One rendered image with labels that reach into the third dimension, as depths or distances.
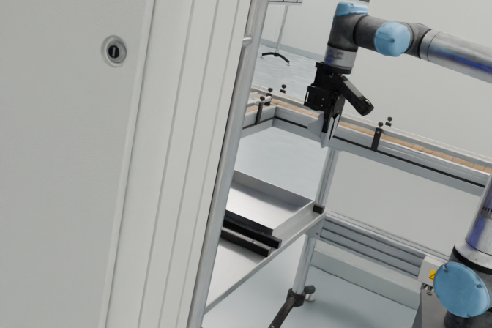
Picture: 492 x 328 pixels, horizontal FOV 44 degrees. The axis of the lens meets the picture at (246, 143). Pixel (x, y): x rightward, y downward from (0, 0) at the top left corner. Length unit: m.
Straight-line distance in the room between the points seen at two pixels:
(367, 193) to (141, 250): 2.60
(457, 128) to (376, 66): 0.47
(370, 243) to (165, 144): 2.05
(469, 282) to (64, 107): 0.97
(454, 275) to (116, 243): 0.90
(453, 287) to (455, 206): 1.71
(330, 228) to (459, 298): 1.29
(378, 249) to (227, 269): 1.31
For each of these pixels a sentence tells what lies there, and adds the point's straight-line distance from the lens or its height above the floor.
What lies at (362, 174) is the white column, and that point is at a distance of 3.10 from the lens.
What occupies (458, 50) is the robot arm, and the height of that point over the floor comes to 1.40.
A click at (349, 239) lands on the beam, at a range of 2.56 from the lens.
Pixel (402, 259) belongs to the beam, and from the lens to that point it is 2.54.
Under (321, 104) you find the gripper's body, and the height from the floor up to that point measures 1.20.
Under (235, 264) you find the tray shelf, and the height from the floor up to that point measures 0.88.
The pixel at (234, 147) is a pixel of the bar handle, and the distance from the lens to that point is 0.72.
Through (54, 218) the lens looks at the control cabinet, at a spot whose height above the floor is 1.26.
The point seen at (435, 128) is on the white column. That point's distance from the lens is 2.97.
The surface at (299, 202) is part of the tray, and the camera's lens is 1.70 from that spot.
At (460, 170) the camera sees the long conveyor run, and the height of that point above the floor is 0.92.
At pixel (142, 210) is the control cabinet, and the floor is 1.29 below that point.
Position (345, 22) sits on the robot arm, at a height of 1.40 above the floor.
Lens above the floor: 1.53
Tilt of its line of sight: 18 degrees down
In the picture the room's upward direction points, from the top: 12 degrees clockwise
